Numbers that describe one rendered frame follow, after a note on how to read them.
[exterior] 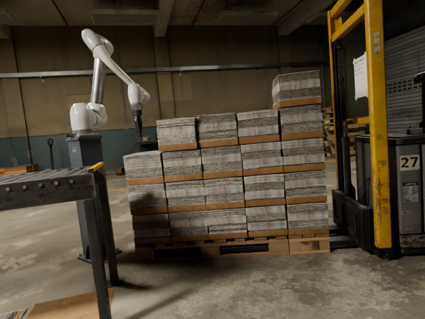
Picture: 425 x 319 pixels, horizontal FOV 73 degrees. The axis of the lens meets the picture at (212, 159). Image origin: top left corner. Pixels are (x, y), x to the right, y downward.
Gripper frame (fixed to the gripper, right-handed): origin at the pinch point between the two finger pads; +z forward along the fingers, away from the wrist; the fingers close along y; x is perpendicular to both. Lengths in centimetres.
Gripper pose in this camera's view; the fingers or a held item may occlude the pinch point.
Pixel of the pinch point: (140, 136)
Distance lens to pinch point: 237.9
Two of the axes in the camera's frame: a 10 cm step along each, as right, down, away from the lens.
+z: 1.0, 9.9, 0.9
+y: 0.9, -1.0, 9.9
